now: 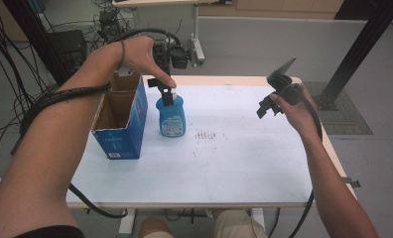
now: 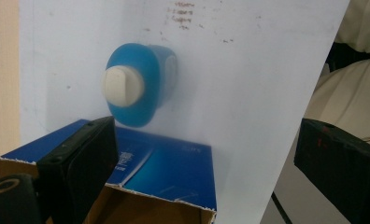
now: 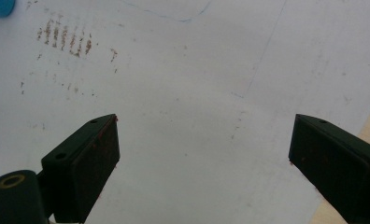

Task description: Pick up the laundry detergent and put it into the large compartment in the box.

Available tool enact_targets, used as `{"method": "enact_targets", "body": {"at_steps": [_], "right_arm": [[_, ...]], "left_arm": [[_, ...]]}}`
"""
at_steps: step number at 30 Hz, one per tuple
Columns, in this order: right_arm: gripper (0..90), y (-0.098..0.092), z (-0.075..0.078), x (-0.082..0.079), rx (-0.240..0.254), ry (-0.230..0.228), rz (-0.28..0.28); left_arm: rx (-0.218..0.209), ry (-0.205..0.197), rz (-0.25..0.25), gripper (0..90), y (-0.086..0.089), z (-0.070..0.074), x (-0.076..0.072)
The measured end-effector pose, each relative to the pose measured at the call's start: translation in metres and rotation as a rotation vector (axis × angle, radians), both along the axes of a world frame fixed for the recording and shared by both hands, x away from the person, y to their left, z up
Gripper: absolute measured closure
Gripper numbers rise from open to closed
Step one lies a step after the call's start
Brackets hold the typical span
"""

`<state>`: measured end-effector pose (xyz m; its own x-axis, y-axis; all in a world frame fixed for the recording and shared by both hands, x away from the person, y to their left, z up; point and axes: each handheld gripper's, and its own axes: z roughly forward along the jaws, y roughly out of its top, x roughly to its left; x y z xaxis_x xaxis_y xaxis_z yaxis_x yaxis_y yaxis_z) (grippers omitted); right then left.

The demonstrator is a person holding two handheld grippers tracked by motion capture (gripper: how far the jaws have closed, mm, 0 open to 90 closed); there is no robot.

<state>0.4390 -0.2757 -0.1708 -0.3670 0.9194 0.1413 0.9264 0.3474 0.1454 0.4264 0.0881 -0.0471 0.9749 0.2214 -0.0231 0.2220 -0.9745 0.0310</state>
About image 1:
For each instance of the blue plastic bottle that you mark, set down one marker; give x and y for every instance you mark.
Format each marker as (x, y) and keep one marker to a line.
(172, 117)

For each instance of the person's right leg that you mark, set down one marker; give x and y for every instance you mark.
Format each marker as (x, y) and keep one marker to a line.
(237, 225)

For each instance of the white-legged desk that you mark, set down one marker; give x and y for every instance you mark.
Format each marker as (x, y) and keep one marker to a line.
(196, 33)

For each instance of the black metal post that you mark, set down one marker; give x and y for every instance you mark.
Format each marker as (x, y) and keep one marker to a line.
(363, 46)
(35, 39)

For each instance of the grey floor mat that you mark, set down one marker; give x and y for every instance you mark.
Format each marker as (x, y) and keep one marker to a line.
(346, 115)

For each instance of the blue cardboard box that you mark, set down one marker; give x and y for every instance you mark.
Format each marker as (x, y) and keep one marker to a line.
(123, 122)

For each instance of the black equipment box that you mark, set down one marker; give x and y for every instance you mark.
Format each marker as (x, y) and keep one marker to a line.
(68, 46)

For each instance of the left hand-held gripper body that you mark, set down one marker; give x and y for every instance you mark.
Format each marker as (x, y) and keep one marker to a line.
(174, 54)

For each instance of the person's left hand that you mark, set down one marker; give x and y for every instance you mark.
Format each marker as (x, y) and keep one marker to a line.
(141, 58)

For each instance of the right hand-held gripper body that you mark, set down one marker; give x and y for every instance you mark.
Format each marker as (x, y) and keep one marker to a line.
(281, 81)

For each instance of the person's leg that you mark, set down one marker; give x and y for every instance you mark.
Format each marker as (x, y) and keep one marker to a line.
(155, 228)
(237, 225)

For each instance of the person's left leg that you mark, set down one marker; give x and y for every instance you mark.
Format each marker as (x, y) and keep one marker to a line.
(155, 228)

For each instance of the small black device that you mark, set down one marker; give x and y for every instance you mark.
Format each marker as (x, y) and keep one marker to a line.
(109, 23)

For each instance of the person's right hand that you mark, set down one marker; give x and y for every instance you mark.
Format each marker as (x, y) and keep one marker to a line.
(295, 114)

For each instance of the grey metal bracket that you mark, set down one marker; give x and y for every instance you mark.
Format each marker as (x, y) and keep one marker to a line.
(351, 182)

